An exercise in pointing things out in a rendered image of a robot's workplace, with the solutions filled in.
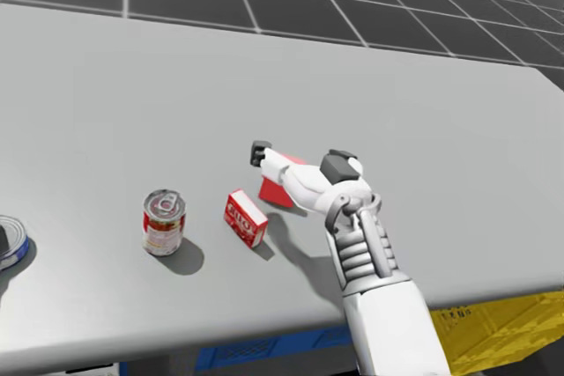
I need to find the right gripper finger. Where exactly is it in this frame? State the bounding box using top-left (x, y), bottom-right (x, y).
top-left (249, 139), bottom-right (293, 187)

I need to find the yellow box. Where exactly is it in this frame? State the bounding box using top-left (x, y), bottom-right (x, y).
top-left (428, 289), bottom-right (564, 376)

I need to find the blue box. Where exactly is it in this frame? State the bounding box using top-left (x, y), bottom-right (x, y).
top-left (195, 325), bottom-right (359, 373)

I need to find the red and white can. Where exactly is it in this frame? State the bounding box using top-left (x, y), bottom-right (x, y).
top-left (141, 188), bottom-right (188, 258)

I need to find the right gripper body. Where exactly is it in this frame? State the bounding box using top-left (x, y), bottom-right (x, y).
top-left (281, 148), bottom-right (376, 219)

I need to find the red cube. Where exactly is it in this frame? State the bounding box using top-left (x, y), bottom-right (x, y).
top-left (256, 154), bottom-right (308, 210)

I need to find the red and white carton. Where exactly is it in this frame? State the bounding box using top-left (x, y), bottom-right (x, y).
top-left (222, 188), bottom-right (270, 249)

